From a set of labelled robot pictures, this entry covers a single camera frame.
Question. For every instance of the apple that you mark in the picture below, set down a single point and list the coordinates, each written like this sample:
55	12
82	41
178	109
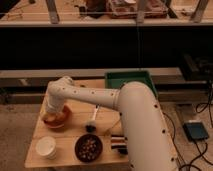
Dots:
51	117

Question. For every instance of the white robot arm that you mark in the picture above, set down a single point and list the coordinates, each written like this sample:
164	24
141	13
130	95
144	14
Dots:
149	145

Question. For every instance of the green tray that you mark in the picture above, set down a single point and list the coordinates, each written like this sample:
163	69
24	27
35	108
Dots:
115	80

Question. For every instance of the wooden chopstick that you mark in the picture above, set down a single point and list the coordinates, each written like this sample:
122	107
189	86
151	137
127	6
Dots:
110	130

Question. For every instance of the striped cloth on cup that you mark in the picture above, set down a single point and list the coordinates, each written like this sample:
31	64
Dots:
118	143

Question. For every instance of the orange bowl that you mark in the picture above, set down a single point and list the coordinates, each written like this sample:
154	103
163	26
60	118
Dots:
61	118

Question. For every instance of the dark bowl with nuts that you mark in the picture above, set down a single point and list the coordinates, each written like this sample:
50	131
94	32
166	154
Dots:
88	148

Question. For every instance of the white cup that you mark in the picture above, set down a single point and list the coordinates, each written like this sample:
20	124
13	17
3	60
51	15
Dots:
46	147

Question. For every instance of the black foot pedal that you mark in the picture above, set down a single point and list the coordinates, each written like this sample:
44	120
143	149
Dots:
195	131

